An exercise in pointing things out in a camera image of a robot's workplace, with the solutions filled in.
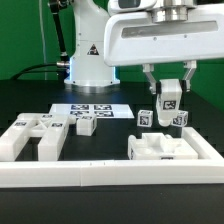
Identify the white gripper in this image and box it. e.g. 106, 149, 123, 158
104, 9, 224, 94

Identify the white chair seat part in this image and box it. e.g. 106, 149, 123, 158
128, 133, 198, 160

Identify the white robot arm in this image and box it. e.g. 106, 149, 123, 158
67, 0, 224, 89

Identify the small tagged cube right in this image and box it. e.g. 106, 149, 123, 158
171, 110, 188, 127

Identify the small tagged cube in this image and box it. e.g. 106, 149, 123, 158
137, 110, 153, 127
171, 110, 188, 127

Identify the small tagged cube left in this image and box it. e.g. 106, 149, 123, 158
137, 110, 153, 127

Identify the white U-shaped fence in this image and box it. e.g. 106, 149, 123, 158
0, 127, 224, 188

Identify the white marker base plate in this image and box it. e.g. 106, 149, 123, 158
50, 104, 134, 119

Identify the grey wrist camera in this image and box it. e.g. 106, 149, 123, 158
108, 0, 157, 13

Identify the black cable bundle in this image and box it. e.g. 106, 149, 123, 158
9, 63, 69, 81

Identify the white chair back frame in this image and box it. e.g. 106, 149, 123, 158
0, 113, 76, 162

